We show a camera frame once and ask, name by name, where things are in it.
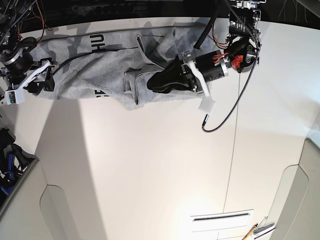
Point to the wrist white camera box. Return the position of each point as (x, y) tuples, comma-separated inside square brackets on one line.
[(207, 105), (15, 96)]

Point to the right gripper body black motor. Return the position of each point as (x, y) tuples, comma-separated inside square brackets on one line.
[(15, 70)]

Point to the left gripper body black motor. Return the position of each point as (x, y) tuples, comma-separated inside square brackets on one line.
[(210, 66)]

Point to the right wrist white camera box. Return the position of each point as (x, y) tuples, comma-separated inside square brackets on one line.
[(15, 96)]

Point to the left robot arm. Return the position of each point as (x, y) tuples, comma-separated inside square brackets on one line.
[(240, 51)]

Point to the black power strip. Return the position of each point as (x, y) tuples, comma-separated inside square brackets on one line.
[(84, 10)]

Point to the grey T-shirt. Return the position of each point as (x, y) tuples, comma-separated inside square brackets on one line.
[(118, 64)]

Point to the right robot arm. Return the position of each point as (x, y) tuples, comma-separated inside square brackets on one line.
[(15, 51)]

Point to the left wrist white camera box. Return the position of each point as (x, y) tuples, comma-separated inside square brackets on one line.
[(207, 105)]

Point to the blue and black equipment pile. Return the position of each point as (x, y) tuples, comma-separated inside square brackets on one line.
[(13, 163)]

